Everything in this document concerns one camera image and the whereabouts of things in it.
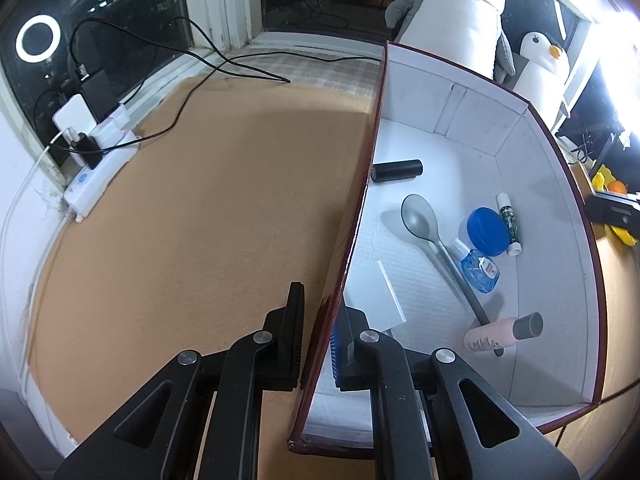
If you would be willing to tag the rectangular card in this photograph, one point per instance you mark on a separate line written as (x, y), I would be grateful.
(372, 300)

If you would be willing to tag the white power strip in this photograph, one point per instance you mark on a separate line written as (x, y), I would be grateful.
(97, 180)

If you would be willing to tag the grey plastic spoon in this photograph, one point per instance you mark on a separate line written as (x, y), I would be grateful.
(420, 215)

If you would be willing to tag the white charger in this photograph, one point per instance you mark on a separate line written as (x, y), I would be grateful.
(75, 115)

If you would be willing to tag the red cardboard box white inside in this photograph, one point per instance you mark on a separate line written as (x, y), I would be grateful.
(540, 310)

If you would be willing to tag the tan felt mat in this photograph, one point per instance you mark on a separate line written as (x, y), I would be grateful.
(200, 210)

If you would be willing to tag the white grey penguin plush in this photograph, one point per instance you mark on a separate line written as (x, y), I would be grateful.
(542, 80)
(460, 15)

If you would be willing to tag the tube with grey cap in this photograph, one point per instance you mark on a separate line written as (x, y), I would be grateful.
(490, 337)

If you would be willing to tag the black power adapter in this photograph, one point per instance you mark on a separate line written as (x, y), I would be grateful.
(100, 95)

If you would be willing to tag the orange fruit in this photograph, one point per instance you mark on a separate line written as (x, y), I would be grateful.
(618, 187)

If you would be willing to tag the checkered cloth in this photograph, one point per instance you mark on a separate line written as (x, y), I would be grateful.
(320, 77)

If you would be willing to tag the blue round lid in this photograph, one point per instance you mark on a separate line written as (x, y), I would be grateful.
(489, 232)

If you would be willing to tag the clear blue bottle white cap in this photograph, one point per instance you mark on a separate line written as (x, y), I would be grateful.
(477, 270)

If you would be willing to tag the black plug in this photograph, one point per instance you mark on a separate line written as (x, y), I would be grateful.
(87, 152)

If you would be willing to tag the green glue stick white cap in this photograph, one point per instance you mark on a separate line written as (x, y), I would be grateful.
(510, 225)

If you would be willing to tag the black cylinder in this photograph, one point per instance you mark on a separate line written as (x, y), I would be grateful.
(397, 170)

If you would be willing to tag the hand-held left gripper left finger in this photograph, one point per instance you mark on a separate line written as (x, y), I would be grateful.
(290, 340)

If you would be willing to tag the white window frame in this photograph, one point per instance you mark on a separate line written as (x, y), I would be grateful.
(220, 5)

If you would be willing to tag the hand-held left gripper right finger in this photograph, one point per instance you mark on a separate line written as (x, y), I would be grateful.
(335, 355)

